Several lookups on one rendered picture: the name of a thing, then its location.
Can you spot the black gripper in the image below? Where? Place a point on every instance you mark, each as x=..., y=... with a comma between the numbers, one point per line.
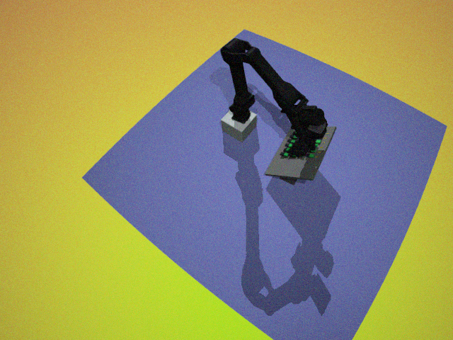
x=305, y=142

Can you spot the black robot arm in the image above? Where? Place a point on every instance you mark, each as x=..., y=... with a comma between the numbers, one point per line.
x=234, y=54

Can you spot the grey switch panel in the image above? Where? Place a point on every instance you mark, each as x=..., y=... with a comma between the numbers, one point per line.
x=292, y=167

